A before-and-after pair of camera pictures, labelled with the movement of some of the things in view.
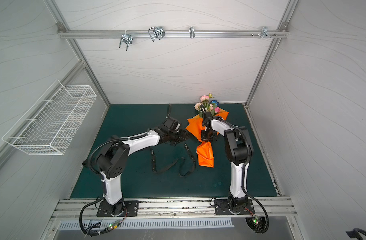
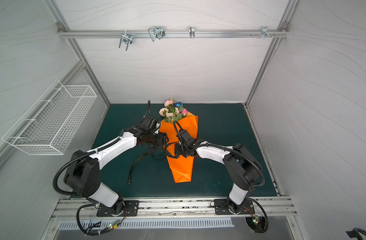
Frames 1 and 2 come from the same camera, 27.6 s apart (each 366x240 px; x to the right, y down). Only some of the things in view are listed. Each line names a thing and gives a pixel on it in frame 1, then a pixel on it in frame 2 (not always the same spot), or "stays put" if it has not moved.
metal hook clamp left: (127, 38) stays put
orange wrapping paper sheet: (205, 151) -> (182, 166)
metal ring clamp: (191, 31) stays put
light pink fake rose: (204, 97) -> (168, 104)
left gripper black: (183, 137) -> (162, 139)
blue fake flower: (215, 101) -> (179, 104)
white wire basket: (49, 126) stays put
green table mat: (163, 171) stays put
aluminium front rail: (177, 209) stays put
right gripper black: (208, 135) -> (177, 147)
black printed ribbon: (167, 166) -> (134, 162)
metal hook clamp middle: (157, 31) stays put
